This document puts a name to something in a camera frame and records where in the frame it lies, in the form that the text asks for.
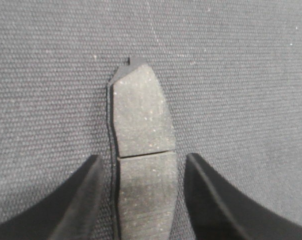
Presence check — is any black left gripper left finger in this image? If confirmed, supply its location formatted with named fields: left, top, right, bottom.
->
left=0, top=155, right=104, bottom=240

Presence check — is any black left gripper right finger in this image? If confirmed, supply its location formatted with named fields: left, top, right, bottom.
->
left=184, top=153, right=302, bottom=240

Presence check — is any brake pad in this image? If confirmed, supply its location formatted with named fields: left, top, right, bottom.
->
left=107, top=56, right=178, bottom=240

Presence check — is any dark conveyor belt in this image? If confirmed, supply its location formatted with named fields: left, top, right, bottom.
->
left=0, top=0, right=302, bottom=225

